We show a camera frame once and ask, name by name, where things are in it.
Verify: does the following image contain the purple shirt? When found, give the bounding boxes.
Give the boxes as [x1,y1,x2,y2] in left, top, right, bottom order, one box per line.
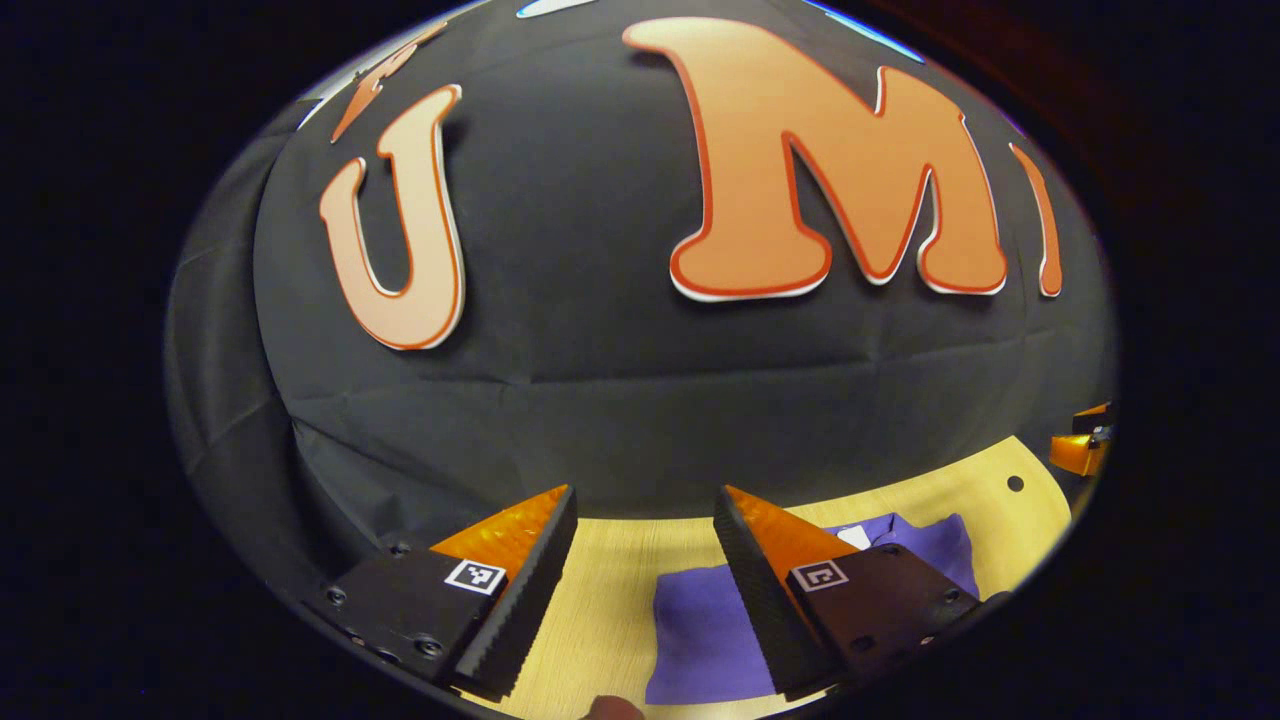
[645,513,981,706]

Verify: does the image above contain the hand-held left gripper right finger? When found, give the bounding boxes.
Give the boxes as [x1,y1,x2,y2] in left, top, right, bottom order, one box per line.
[712,484,987,702]

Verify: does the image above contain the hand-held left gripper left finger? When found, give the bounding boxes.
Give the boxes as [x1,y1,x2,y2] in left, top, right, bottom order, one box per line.
[305,484,580,699]

